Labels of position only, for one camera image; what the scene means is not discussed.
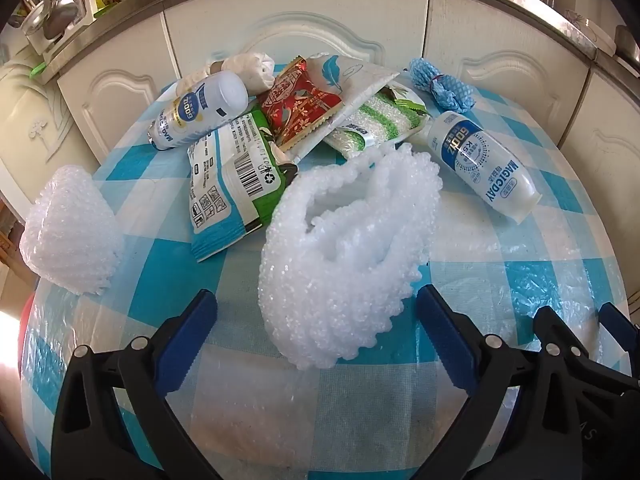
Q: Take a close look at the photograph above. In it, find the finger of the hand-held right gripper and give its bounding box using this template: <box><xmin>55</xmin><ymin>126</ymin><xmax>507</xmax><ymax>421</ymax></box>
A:
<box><xmin>597</xmin><ymin>301</ymin><xmax>640</xmax><ymax>391</ymax></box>
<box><xmin>531</xmin><ymin>305</ymin><xmax>593</xmax><ymax>361</ymax></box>

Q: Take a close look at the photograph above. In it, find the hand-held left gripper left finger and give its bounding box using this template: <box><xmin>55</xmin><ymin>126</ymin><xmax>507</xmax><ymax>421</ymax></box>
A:
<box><xmin>50</xmin><ymin>289</ymin><xmax>226</xmax><ymax>480</ymax></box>

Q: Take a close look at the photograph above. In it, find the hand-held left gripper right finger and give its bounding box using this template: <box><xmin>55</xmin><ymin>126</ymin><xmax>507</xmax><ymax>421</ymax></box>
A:
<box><xmin>417</xmin><ymin>284</ymin><xmax>586</xmax><ymax>480</ymax></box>

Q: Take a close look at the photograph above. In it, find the large white bubble wrap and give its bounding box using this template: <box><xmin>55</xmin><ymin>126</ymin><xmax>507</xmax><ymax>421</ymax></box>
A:
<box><xmin>257</xmin><ymin>142</ymin><xmax>443</xmax><ymax>372</ymax></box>

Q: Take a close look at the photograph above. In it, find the capless white plastic bottle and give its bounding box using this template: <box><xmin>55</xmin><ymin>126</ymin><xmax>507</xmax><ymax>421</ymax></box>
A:
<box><xmin>422</xmin><ymin>111</ymin><xmax>542</xmax><ymax>225</ymax></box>

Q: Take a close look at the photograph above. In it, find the green striped sponge cloth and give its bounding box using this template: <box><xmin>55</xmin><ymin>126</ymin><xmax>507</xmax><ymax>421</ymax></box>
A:
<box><xmin>322</xmin><ymin>91</ymin><xmax>421</xmax><ymax>158</ymax></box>

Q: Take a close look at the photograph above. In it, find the small green snack packet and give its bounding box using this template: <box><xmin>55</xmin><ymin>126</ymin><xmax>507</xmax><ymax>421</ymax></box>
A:
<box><xmin>382</xmin><ymin>85</ymin><xmax>428</xmax><ymax>113</ymax></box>

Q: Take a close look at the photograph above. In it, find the blue white checkered tablecloth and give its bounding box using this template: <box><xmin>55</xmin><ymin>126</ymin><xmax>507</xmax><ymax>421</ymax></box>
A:
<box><xmin>20</xmin><ymin>80</ymin><xmax>632</xmax><ymax>480</ymax></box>

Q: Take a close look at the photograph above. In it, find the green white barcode packet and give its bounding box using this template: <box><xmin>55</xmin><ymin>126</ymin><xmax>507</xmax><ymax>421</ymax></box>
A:
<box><xmin>186</xmin><ymin>109</ymin><xmax>288</xmax><ymax>264</ymax></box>

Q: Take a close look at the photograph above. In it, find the small white bubble wrap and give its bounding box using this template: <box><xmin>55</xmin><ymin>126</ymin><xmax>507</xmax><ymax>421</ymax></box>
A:
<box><xmin>19</xmin><ymin>164</ymin><xmax>126</xmax><ymax>295</ymax></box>

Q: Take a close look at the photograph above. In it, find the white cabinet door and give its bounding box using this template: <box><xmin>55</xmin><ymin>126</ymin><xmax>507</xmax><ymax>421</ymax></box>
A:
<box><xmin>57</xmin><ymin>42</ymin><xmax>181</xmax><ymax>161</ymax></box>
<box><xmin>424</xmin><ymin>0</ymin><xmax>598</xmax><ymax>101</ymax></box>
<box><xmin>552</xmin><ymin>67</ymin><xmax>640</xmax><ymax>181</ymax></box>
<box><xmin>162</xmin><ymin>0</ymin><xmax>431</xmax><ymax>86</ymax></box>

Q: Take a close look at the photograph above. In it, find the capped white plastic bottle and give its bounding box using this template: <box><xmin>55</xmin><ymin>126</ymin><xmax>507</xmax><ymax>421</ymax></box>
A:
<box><xmin>147</xmin><ymin>71</ymin><xmax>249</xmax><ymax>151</ymax></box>

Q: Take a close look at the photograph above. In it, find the red snack packet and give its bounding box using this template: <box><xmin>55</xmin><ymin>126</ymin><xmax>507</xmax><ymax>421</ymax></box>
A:
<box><xmin>257</xmin><ymin>58</ymin><xmax>346</xmax><ymax>151</ymax></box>

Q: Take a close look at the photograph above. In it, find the blue mesh cloth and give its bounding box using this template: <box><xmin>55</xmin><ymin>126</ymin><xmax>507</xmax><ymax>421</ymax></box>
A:
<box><xmin>407</xmin><ymin>57</ymin><xmax>478</xmax><ymax>113</ymax></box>

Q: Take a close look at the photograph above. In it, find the white feather print packet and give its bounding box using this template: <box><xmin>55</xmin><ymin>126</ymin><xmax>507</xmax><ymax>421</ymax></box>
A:
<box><xmin>280</xmin><ymin>54</ymin><xmax>401</xmax><ymax>163</ymax></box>

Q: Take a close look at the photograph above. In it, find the steel ladle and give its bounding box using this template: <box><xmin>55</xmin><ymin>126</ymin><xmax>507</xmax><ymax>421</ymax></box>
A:
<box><xmin>42</xmin><ymin>0</ymin><xmax>81</xmax><ymax>41</ymax></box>

